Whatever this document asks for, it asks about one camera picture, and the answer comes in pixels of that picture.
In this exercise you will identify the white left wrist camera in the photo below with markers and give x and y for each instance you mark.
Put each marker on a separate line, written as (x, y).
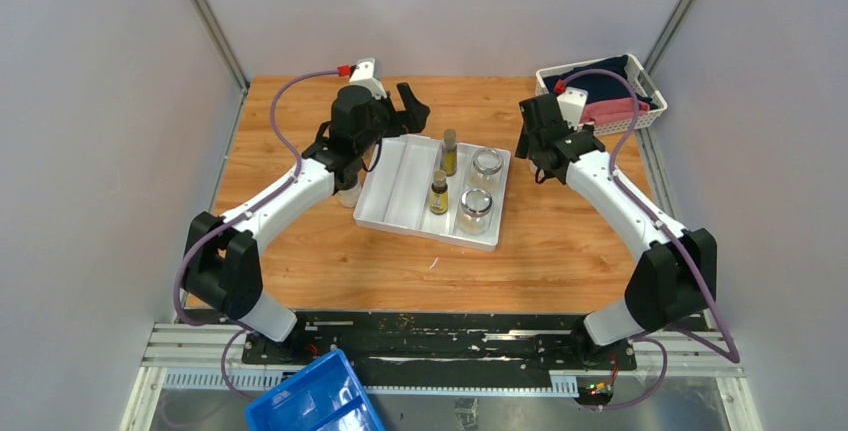
(366, 73)

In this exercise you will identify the pink cloth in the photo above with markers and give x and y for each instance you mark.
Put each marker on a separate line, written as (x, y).
(608, 111)

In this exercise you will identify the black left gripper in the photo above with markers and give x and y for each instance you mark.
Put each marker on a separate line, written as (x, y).
(414, 115)

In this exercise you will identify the white divided organizer tray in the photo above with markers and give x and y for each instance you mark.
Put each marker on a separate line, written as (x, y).
(395, 197)

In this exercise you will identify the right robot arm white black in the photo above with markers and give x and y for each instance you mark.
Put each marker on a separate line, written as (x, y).
(675, 273)

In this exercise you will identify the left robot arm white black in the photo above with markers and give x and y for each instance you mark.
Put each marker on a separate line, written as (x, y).
(221, 265)

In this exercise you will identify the yellow label sauce bottle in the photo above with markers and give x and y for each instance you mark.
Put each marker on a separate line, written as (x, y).
(449, 152)
(438, 196)

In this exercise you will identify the glass jar front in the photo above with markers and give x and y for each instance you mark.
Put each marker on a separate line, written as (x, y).
(475, 208)

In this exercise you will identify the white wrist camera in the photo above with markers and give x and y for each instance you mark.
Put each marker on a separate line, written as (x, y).
(571, 102)
(366, 73)

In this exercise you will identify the white plastic basket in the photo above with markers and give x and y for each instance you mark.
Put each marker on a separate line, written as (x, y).
(645, 116)

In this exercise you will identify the glass jar with grains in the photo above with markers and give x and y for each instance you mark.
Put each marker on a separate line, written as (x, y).
(485, 169)

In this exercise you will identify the blue plastic bin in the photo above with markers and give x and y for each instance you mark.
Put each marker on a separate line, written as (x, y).
(325, 395)

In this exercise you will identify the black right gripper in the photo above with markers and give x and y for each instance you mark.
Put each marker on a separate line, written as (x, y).
(526, 145)

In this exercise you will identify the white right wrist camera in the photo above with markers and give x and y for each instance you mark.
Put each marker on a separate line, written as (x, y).
(571, 102)

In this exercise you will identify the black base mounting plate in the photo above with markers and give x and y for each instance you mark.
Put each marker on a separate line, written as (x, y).
(441, 350)

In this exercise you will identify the navy blue cloth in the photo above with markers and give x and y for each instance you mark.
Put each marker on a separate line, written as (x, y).
(603, 87)

